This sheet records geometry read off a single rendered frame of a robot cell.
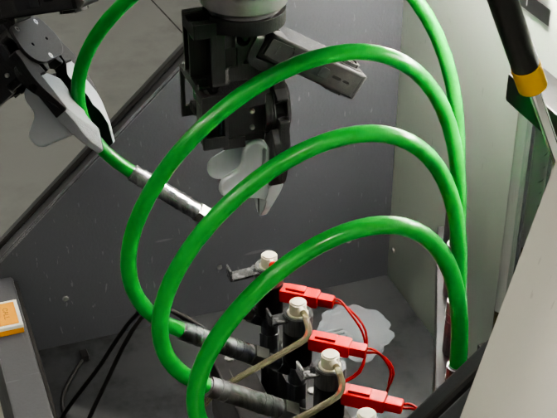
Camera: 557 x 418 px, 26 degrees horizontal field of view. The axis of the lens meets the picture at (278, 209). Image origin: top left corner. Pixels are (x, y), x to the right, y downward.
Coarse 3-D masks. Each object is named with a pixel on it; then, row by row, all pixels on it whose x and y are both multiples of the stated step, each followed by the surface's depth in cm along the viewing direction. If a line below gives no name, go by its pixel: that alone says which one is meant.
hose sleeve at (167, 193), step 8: (136, 168) 121; (136, 176) 121; (144, 176) 121; (136, 184) 122; (144, 184) 122; (168, 184) 123; (168, 192) 122; (176, 192) 123; (184, 192) 124; (168, 200) 123; (176, 200) 123; (184, 200) 123; (192, 200) 123; (176, 208) 123; (184, 208) 123; (192, 208) 123; (200, 208) 124; (192, 216) 124
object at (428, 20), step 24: (120, 0) 111; (408, 0) 110; (96, 24) 113; (432, 24) 111; (96, 48) 114; (456, 72) 114; (72, 96) 117; (456, 96) 115; (456, 120) 116; (120, 168) 121
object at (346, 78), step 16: (272, 32) 103; (288, 32) 106; (272, 48) 103; (288, 48) 104; (304, 48) 105; (336, 64) 107; (352, 64) 108; (320, 80) 107; (336, 80) 108; (352, 80) 108; (352, 96) 109
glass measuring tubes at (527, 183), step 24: (552, 96) 111; (528, 120) 116; (552, 120) 109; (528, 144) 117; (528, 168) 119; (552, 168) 116; (528, 192) 117; (528, 216) 118; (504, 240) 124; (504, 264) 125; (504, 288) 126
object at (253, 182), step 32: (352, 128) 93; (384, 128) 94; (288, 160) 92; (448, 192) 99; (448, 224) 102; (192, 256) 93; (160, 288) 95; (160, 320) 96; (448, 320) 107; (160, 352) 97; (448, 352) 109; (224, 384) 102; (288, 416) 106
